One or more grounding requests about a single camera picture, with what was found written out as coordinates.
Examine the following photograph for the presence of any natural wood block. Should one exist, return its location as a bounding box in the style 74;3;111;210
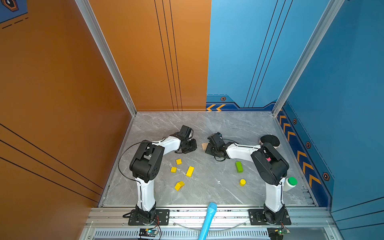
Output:
201;143;209;151

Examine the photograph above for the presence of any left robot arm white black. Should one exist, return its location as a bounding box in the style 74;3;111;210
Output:
118;125;197;225

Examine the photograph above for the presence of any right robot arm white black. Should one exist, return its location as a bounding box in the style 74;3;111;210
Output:
206;133;289;225

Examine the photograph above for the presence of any yellow long block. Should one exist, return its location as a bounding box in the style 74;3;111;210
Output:
186;166;195;178

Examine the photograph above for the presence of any green rectangular block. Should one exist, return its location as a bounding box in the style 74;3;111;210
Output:
235;161;244;173

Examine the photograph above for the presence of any yellow block near front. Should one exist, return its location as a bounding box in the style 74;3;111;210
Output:
175;181;185;191

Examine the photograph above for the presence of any yellow cylinder block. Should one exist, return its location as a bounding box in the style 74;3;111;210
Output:
240;179;247;187

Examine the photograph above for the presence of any cyan tube pole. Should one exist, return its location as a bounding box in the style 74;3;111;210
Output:
198;203;217;240

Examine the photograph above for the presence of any plush doll pink black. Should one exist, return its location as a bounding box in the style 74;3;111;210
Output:
260;135;281;162

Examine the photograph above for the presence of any white bottle green cap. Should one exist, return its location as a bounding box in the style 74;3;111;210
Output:
283;177;298;192

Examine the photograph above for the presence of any left circuit board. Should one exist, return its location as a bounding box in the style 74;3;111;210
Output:
138;228;160;240

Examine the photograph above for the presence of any circuit board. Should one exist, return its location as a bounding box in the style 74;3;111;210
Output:
138;228;160;240
267;228;291;240

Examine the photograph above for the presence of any right circuit board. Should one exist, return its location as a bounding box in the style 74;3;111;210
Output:
267;228;291;240

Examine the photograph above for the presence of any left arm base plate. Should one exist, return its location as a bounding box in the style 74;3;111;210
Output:
128;209;170;226

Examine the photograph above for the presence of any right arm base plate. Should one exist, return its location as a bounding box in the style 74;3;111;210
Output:
248;208;292;226

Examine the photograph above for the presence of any aluminium front rail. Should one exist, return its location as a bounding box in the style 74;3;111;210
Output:
80;206;343;240

